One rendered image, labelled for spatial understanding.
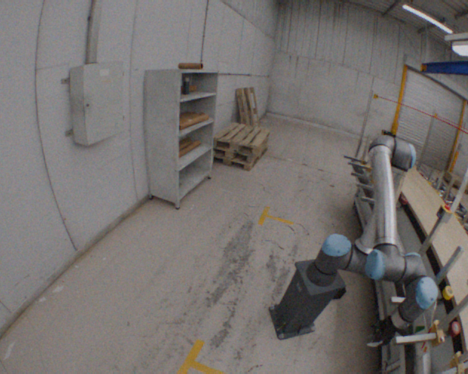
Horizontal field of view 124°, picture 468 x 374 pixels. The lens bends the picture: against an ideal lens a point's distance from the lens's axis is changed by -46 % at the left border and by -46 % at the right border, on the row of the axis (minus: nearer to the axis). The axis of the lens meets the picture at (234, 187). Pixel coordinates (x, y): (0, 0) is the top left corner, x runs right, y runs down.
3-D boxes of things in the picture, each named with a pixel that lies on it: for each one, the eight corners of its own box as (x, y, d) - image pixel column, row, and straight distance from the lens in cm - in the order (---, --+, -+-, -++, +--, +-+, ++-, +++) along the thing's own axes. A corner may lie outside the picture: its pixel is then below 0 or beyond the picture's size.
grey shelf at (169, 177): (148, 199, 289) (144, 70, 242) (185, 171, 351) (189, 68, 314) (177, 210, 266) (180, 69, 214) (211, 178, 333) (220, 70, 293)
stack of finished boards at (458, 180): (484, 199, 1034) (486, 195, 1032) (452, 183, 857) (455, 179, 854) (475, 190, 1082) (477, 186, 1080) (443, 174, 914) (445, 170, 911)
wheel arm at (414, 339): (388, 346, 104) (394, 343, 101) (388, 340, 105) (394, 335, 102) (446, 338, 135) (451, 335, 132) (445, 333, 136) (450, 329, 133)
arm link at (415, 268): (403, 247, 81) (411, 274, 73) (425, 252, 87) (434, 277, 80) (389, 266, 86) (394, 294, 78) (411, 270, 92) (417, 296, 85)
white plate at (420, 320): (415, 360, 131) (429, 351, 124) (411, 320, 139) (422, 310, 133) (416, 360, 131) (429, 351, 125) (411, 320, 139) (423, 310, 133)
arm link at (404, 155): (341, 260, 139) (385, 133, 118) (365, 265, 145) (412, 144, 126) (343, 276, 127) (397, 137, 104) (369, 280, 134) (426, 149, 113)
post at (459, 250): (409, 311, 143) (461, 248, 120) (408, 306, 145) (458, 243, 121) (413, 311, 146) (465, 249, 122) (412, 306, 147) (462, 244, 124)
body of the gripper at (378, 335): (369, 326, 91) (387, 309, 82) (386, 326, 96) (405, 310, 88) (370, 343, 88) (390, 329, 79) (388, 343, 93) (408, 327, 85)
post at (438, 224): (402, 277, 155) (440, 220, 135) (400, 272, 158) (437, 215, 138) (407, 278, 158) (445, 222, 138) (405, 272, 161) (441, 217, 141)
